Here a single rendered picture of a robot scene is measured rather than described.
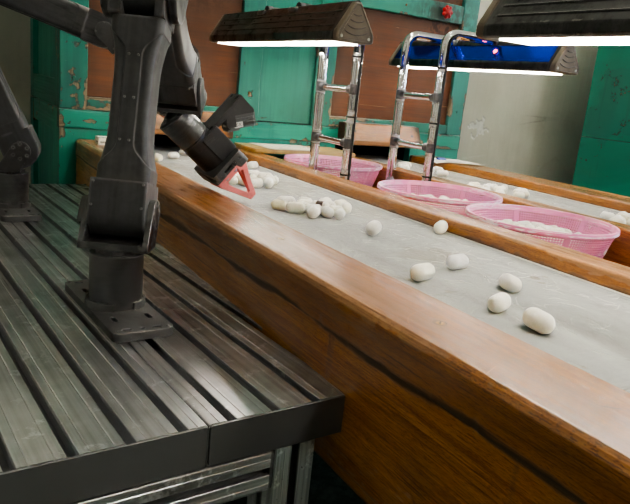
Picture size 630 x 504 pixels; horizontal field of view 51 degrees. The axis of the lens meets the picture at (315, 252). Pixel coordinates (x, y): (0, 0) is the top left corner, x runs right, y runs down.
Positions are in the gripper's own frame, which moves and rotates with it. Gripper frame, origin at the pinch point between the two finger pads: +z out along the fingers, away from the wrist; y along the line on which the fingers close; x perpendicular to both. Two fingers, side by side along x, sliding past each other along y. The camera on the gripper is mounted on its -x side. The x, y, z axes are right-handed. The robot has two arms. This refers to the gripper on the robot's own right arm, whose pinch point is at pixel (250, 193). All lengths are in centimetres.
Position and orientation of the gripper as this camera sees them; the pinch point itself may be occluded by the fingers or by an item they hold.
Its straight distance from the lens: 120.8
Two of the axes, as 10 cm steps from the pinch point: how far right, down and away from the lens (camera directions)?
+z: 6.0, 5.9, 5.4
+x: -6.3, 7.6, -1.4
